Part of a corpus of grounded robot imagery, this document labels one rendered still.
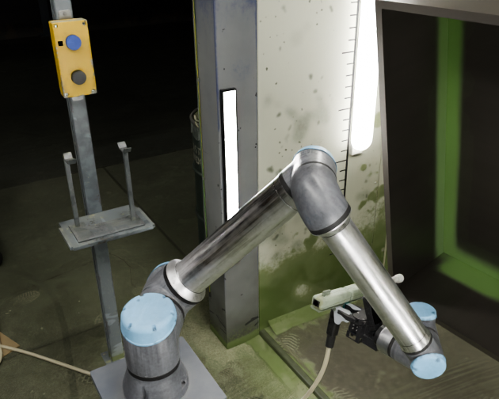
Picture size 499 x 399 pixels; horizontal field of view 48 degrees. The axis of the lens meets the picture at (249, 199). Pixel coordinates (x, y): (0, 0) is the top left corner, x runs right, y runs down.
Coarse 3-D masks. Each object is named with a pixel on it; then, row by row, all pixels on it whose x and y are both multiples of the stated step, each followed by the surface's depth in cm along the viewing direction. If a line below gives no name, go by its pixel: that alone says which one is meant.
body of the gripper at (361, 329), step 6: (360, 312) 183; (360, 318) 179; (366, 318) 179; (354, 324) 181; (360, 324) 178; (366, 324) 179; (348, 330) 182; (354, 330) 181; (360, 330) 178; (366, 330) 179; (372, 330) 177; (378, 330) 174; (348, 336) 182; (360, 336) 179; (366, 336) 179; (372, 336) 177; (378, 336) 173; (360, 342) 180; (366, 342) 179; (372, 342) 177; (372, 348) 177
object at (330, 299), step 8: (400, 280) 209; (344, 288) 189; (352, 288) 190; (320, 296) 180; (328, 296) 181; (336, 296) 182; (344, 296) 185; (352, 296) 188; (360, 296) 192; (312, 304) 181; (320, 304) 178; (328, 304) 180; (336, 304) 183; (344, 304) 186; (328, 328) 190; (336, 328) 189; (328, 336) 190; (328, 344) 191
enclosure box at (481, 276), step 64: (384, 0) 161; (448, 0) 150; (384, 64) 176; (448, 64) 196; (384, 128) 186; (448, 128) 209; (384, 192) 201; (448, 192) 225; (448, 256) 241; (448, 320) 212
